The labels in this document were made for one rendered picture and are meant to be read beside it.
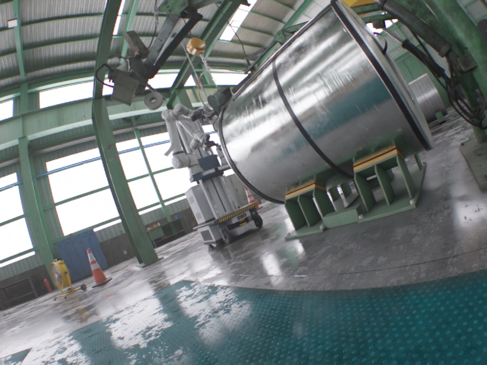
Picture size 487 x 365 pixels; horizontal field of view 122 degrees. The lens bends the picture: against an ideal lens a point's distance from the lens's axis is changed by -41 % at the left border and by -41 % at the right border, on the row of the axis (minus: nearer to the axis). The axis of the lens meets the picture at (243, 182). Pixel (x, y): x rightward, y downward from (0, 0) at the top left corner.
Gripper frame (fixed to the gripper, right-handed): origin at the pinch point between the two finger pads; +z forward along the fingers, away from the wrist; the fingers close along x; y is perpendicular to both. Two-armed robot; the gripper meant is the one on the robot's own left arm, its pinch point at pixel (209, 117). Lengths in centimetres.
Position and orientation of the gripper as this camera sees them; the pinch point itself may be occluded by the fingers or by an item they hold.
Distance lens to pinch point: 215.9
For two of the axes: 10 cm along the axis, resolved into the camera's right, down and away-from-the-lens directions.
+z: 8.5, 3.0, -4.4
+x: 1.3, 6.9, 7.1
